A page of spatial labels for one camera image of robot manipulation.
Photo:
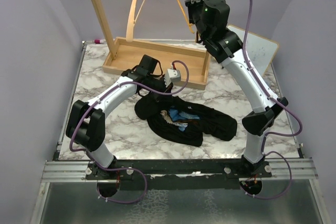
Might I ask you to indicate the light wooden hanger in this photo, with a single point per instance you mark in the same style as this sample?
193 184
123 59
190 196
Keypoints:
132 19

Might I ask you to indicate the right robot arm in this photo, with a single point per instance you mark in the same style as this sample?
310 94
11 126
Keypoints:
210 19

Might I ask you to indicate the small whiteboard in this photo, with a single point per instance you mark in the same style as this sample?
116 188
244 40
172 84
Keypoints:
261 51

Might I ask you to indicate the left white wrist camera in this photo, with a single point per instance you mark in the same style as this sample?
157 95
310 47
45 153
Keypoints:
172 76

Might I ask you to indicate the pink capped marker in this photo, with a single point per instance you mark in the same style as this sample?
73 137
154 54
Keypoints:
99 41

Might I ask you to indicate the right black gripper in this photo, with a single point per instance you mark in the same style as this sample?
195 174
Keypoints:
191 6

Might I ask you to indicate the wooden clothes rack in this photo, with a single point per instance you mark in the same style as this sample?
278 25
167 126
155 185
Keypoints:
124 55

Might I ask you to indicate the black printed t shirt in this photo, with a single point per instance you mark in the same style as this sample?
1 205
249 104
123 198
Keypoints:
184 122

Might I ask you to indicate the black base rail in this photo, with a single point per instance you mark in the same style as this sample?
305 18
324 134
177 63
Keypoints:
177 174

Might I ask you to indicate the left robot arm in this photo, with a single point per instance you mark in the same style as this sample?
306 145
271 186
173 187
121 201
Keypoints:
87 120

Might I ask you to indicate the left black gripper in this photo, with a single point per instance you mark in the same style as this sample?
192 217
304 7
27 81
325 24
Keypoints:
167 89

